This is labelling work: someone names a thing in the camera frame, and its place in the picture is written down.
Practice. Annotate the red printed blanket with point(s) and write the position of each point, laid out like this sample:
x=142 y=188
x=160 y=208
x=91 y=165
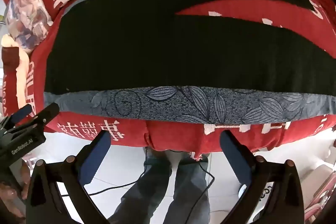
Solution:
x=170 y=136

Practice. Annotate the person's blue jeans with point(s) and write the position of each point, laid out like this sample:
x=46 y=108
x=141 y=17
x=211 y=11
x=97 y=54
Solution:
x=147 y=200

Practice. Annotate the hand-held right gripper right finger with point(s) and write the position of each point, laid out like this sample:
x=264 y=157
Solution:
x=236 y=158

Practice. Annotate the person's left hand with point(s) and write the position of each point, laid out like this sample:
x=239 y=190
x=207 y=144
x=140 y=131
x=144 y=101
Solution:
x=25 y=182

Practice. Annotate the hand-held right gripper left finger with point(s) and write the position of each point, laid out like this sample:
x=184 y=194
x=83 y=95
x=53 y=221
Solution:
x=95 y=155

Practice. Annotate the pink box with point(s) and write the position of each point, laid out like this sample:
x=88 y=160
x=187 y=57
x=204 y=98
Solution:
x=321 y=192

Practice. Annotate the patterned white blue pillow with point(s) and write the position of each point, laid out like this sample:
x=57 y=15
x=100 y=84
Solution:
x=26 y=16

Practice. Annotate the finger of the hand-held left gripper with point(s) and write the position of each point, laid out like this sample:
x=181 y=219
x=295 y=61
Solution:
x=47 y=112
x=22 y=112

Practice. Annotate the black pants with floral lining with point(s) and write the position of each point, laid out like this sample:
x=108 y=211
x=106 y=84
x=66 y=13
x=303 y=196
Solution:
x=131 y=56

